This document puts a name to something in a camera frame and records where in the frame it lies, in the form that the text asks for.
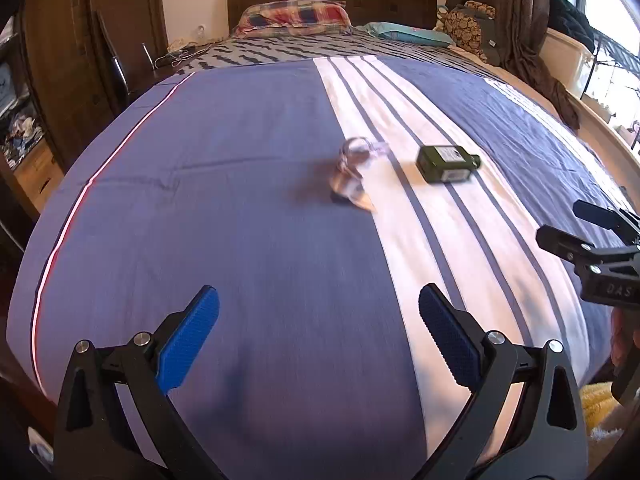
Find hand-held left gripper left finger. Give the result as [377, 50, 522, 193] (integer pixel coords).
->
[52, 285, 228, 480]

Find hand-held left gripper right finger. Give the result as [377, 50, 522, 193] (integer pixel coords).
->
[417, 282, 588, 480]

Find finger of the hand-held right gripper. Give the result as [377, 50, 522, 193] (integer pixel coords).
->
[536, 225, 601, 276]
[573, 200, 640, 243]

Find person's right hand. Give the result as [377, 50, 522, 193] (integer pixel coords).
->
[609, 305, 640, 368]

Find blue white striped bedspread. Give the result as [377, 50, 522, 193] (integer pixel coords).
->
[7, 55, 640, 468]

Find yellow towel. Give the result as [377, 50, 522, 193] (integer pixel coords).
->
[580, 382, 631, 443]

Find dark green bottle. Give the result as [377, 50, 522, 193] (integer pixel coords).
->
[416, 145, 482, 183]

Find black metal rack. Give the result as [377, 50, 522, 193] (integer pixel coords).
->
[580, 25, 640, 151]

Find white storage box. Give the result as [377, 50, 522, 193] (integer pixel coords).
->
[542, 27, 596, 101]

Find plaid ribbon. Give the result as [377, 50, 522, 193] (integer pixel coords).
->
[327, 136, 391, 212]

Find black coat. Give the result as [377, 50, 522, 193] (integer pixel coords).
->
[547, 0, 598, 53]

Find brown curtain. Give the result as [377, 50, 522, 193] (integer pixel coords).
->
[445, 0, 581, 131]

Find patterned brown cushion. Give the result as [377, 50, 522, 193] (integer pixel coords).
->
[437, 2, 503, 66]

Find teal pillow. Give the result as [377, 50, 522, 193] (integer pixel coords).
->
[365, 22, 456, 48]

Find black chair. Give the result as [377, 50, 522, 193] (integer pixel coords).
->
[95, 10, 156, 106]

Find dark wooden wardrobe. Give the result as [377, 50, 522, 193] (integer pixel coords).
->
[0, 0, 168, 281]

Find grey zigzag patterned sheet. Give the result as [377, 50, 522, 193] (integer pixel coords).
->
[175, 27, 506, 78]

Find plaid pillow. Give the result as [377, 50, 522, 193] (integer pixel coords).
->
[236, 2, 353, 38]

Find charging cables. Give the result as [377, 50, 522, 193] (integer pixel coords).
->
[155, 37, 226, 68]

